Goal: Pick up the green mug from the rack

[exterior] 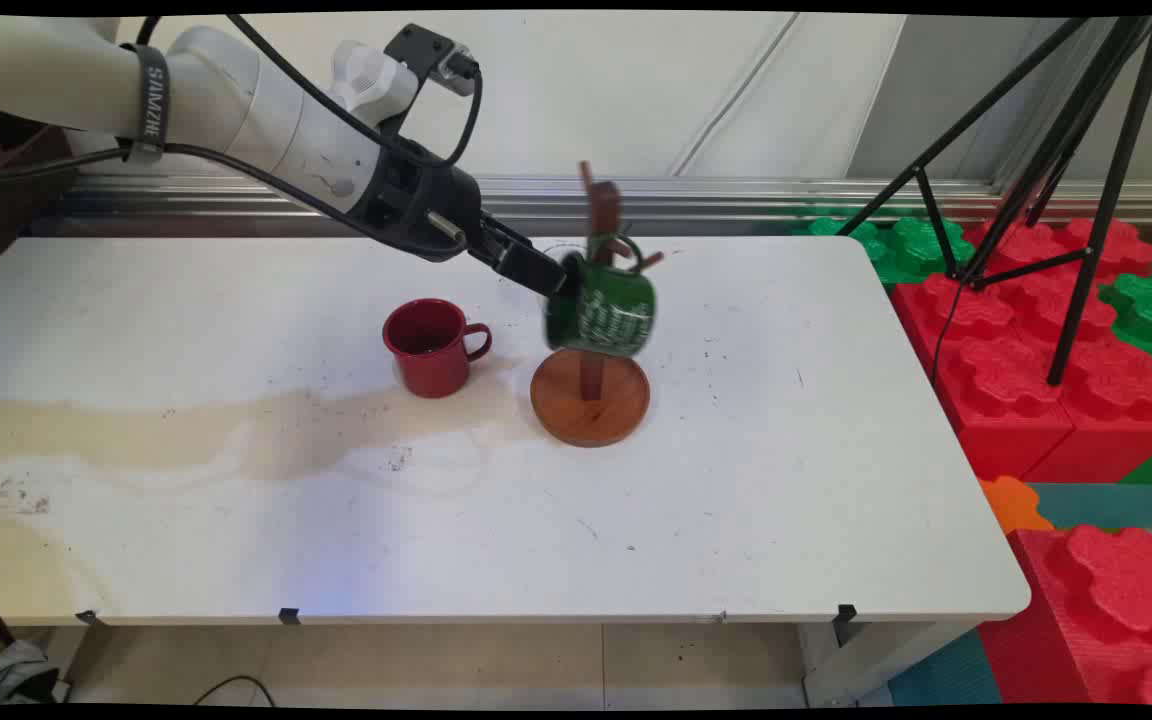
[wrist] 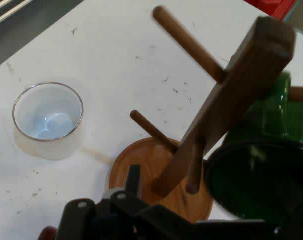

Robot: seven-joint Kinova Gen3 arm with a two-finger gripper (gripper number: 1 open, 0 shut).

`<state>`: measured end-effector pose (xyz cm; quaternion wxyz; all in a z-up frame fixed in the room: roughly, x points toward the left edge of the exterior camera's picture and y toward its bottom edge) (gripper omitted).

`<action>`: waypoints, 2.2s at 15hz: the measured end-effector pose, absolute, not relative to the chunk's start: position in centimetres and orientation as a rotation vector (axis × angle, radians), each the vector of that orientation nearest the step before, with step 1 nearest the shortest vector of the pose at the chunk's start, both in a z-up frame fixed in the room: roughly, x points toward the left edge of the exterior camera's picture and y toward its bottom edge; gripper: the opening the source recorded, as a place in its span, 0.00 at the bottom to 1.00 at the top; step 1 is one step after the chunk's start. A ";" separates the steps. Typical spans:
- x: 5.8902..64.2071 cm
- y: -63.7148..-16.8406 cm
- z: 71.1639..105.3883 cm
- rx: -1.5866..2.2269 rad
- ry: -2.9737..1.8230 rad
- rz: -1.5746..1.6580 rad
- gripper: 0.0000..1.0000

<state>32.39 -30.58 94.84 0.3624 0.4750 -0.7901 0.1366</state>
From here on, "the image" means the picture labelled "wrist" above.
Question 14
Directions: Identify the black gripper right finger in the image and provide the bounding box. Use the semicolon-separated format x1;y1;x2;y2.
265;222;303;240

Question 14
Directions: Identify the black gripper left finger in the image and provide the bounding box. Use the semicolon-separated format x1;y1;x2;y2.
56;164;200;240

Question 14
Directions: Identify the wooden mug tree stand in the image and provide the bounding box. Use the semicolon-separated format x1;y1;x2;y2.
108;6;303;225

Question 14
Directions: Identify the white enamel cup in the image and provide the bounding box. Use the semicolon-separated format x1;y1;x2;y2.
12;81;85;161

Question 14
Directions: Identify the green ceramic mug white script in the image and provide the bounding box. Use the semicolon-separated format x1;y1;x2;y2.
205;71;303;226

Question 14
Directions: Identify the silver metal wall rail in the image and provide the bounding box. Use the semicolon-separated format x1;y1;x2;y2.
0;0;34;29

